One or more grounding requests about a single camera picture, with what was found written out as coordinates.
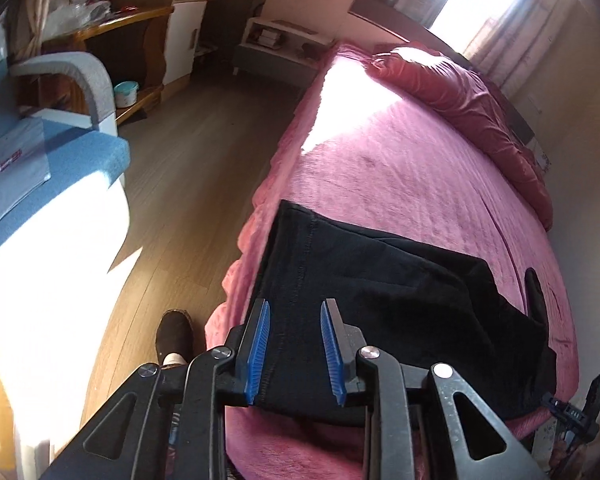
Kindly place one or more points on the clear plastic bags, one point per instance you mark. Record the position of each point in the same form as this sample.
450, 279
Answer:
80, 10

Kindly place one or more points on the small white floral box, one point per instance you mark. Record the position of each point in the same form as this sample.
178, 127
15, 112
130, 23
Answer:
542, 157

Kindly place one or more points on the flat plastic bag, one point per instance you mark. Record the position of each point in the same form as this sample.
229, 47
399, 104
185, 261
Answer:
15, 155

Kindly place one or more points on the red duvet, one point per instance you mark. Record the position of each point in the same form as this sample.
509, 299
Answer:
460, 95

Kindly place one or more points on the black pants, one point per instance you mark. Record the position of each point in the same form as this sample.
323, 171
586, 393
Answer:
405, 300

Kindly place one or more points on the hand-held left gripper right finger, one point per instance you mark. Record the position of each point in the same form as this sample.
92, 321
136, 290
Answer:
331, 350

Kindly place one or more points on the white nightstand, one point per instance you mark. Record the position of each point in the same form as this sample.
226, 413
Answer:
260, 60

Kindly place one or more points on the pink plush bed blanket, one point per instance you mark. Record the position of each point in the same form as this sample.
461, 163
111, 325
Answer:
405, 170

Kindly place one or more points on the teal lidded container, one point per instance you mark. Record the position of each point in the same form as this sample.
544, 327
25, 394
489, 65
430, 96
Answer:
126, 94

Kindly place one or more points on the wooden desk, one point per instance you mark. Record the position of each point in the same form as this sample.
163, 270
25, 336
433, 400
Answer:
130, 17

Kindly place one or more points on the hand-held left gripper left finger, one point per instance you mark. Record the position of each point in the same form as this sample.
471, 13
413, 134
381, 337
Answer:
257, 350

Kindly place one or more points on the blue sofa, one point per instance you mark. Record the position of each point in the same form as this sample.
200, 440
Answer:
80, 150

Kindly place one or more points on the wooden shelf unit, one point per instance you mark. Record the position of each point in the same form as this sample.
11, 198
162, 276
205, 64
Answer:
230, 5

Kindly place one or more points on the brown slipper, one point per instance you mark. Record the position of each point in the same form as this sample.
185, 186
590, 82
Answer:
175, 335

